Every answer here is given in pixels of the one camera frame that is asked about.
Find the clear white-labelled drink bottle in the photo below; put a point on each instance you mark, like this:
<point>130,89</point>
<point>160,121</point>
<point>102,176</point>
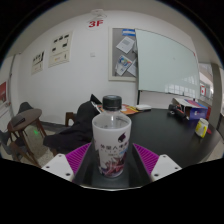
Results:
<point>111,146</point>

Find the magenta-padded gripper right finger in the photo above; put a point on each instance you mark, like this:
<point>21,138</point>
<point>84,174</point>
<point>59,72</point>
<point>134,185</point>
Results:
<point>165,166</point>

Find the grey chair with wooden legs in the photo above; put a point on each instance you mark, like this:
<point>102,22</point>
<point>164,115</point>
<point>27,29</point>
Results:
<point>8,143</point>

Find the red flag wall sign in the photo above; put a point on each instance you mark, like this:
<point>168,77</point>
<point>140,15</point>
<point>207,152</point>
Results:
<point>202,90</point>

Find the small white wall poster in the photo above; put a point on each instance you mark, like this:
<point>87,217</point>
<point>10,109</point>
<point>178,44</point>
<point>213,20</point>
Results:
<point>38,62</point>

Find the black and red tape dispenser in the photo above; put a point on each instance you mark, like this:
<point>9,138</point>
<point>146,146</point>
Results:
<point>176,111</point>

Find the red wall banner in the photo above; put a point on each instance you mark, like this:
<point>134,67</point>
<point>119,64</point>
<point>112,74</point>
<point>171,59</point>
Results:
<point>2,92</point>

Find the blue cardboard box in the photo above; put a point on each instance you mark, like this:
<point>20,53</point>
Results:
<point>195,108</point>

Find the small white flat block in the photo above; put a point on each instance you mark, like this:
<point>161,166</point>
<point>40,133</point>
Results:
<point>143,107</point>

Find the white wall-mounted device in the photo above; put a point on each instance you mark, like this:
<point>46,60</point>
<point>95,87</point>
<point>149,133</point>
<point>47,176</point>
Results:
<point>98,14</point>

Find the flat round red coaster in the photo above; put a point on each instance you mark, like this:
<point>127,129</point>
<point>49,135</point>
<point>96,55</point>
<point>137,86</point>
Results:
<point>209,131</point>

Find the dark grey chair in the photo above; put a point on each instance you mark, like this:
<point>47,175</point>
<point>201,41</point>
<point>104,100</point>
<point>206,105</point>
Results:
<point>25,106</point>

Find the brown wooden chair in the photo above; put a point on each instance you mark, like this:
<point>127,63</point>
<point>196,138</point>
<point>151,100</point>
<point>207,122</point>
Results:
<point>70,118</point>

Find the red floor number sign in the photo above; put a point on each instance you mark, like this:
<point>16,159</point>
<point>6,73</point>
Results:
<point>95,23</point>

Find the white wall switch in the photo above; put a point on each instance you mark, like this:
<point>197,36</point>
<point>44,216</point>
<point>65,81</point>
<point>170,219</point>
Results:
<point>92,54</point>

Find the large glass whiteboard on stand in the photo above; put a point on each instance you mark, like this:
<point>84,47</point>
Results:
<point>166,63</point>

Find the large white wall poster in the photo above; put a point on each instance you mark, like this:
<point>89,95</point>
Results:
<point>60,49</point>

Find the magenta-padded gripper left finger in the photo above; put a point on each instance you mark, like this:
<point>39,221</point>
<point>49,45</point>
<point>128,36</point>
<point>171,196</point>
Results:
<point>58,165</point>

